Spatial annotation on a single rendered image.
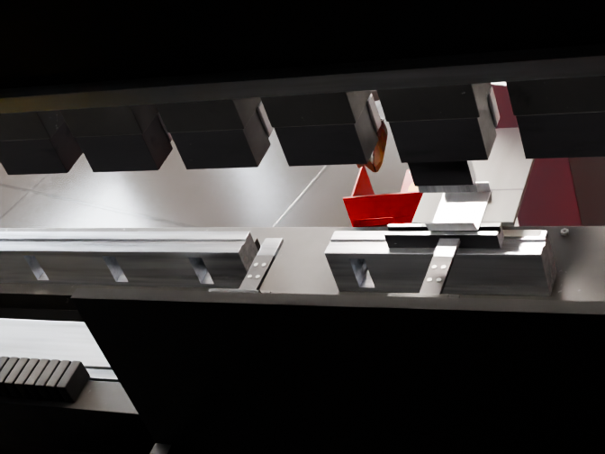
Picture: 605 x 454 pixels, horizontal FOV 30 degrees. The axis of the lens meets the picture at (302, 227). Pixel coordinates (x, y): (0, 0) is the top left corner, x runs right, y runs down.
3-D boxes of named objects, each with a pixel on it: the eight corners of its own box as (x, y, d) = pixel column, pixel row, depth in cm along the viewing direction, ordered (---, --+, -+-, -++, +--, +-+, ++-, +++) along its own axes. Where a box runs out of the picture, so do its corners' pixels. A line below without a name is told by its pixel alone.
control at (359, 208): (465, 207, 246) (447, 142, 236) (455, 257, 235) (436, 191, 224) (379, 213, 254) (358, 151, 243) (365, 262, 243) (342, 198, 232)
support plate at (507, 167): (544, 130, 203) (543, 126, 203) (514, 226, 186) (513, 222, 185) (449, 134, 211) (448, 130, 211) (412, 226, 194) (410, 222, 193)
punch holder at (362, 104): (384, 131, 185) (357, 47, 175) (369, 164, 179) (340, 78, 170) (303, 135, 192) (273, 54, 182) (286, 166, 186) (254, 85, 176)
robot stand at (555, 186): (568, 273, 316) (518, 40, 270) (629, 286, 305) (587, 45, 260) (540, 317, 307) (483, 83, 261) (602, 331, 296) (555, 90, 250)
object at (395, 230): (504, 236, 188) (501, 222, 186) (500, 248, 186) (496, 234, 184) (392, 236, 197) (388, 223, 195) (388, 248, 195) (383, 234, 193)
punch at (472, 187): (479, 187, 182) (466, 141, 176) (476, 195, 180) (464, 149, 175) (420, 188, 186) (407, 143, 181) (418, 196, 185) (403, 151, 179)
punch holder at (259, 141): (277, 136, 194) (246, 57, 184) (259, 167, 188) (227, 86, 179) (203, 140, 201) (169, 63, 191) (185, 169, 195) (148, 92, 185)
